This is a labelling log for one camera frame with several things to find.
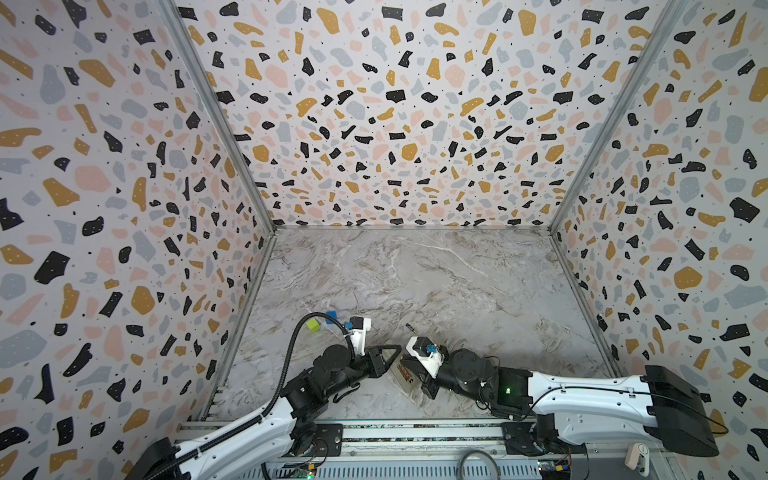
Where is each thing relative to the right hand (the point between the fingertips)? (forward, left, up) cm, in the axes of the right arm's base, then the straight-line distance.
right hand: (400, 357), depth 69 cm
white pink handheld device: (-17, -57, -17) cm, 62 cm away
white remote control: (-3, -2, -8) cm, 9 cm away
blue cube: (+21, +23, -20) cm, 37 cm away
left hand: (+3, 0, -2) cm, 4 cm away
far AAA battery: (+16, -3, -19) cm, 25 cm away
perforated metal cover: (-20, -9, -19) cm, 29 cm away
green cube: (+16, +27, -17) cm, 36 cm away
